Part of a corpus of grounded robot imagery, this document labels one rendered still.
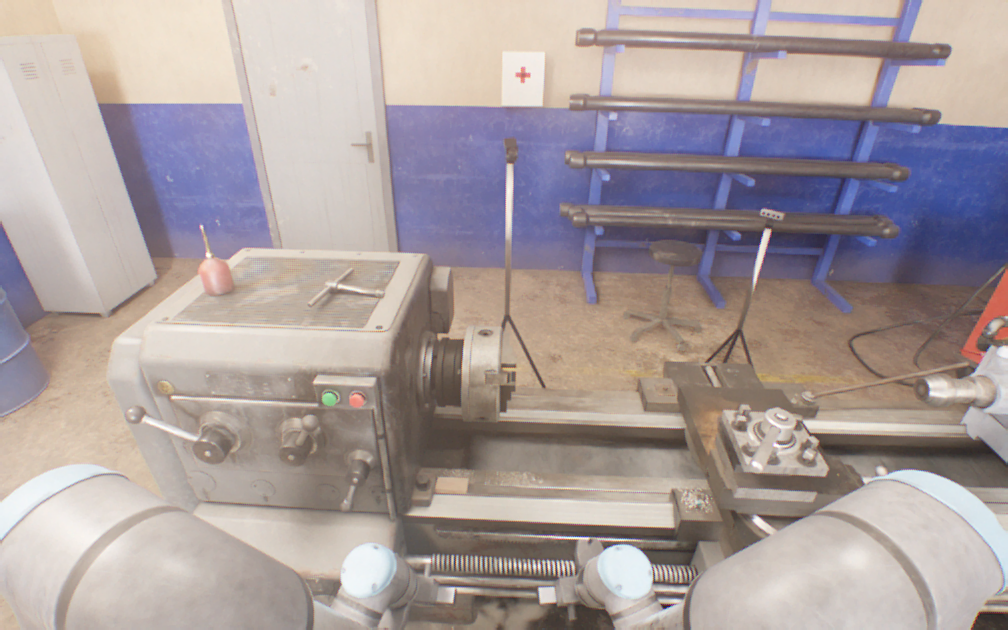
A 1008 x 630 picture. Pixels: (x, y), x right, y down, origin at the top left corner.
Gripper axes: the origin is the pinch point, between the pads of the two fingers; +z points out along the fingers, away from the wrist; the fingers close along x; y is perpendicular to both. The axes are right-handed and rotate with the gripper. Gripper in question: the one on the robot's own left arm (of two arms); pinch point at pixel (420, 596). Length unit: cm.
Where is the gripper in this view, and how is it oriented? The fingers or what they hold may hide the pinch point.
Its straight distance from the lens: 131.6
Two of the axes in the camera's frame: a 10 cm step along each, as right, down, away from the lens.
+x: -9.8, 0.1, 1.9
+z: 1.5, 6.0, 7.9
